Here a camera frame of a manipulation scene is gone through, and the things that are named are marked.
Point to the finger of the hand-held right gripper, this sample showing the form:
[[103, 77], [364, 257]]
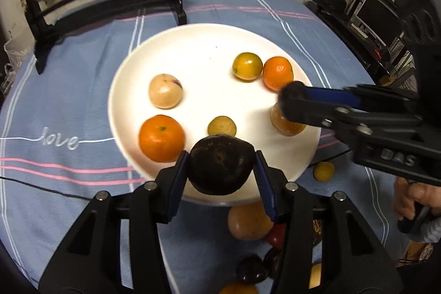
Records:
[[334, 97], [310, 111]]

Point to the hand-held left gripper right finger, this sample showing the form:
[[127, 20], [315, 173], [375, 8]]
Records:
[[265, 187]]

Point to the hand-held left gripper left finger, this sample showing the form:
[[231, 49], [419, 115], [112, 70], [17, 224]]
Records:
[[177, 183]]

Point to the orange-brown passion fruit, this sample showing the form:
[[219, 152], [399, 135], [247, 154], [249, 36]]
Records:
[[286, 129]]

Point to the beige round fruit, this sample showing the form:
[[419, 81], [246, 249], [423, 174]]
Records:
[[165, 90], [315, 275], [246, 221]]

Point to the orange tangerine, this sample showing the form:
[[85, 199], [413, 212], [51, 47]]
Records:
[[162, 138], [275, 72]]

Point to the red cherry tomato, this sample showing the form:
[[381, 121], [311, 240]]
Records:
[[275, 237]]

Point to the small yellow-green fruit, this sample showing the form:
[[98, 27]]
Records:
[[324, 171], [222, 126]]

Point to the green-yellow mandarin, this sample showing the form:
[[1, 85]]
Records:
[[246, 66]]

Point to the dark purple plum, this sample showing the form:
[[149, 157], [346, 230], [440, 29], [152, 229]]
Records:
[[249, 268]]

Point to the yellow-orange kumquat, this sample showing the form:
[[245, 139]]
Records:
[[237, 290]]

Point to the white round plate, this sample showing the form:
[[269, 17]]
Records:
[[206, 49]]

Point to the person's right hand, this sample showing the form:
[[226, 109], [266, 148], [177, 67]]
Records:
[[410, 197]]

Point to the black desk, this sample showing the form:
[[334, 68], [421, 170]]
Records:
[[344, 25]]

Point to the computer monitor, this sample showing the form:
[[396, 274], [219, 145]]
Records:
[[377, 18]]

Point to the blue plaid tablecloth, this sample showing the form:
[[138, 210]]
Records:
[[69, 101]]

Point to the clear plastic bag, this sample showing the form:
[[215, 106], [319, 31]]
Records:
[[17, 56]]

